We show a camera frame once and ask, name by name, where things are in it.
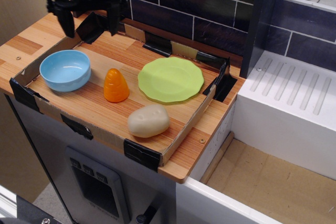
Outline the grey toy oven front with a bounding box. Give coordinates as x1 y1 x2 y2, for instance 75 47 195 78
8 98 176 223

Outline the black device bottom left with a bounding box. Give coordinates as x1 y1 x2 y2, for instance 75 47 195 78
1 195 61 224

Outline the white toy sink basin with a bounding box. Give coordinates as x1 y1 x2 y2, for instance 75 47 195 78
176 52 335 223

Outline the green plastic plate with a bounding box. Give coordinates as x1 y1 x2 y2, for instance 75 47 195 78
138 57 204 103

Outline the dark grey vertical post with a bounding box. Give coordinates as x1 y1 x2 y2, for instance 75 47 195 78
240 0 276 78

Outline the beige toy potato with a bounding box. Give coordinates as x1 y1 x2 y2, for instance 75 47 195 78
128 104 170 138

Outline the orange toy carrot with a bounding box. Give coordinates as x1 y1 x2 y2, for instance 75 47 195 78
103 68 130 103

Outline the cardboard fence with black tape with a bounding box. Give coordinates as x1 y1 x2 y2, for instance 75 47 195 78
1 14 245 181

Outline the light blue plastic bowl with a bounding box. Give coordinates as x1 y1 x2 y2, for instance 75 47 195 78
39 50 91 92

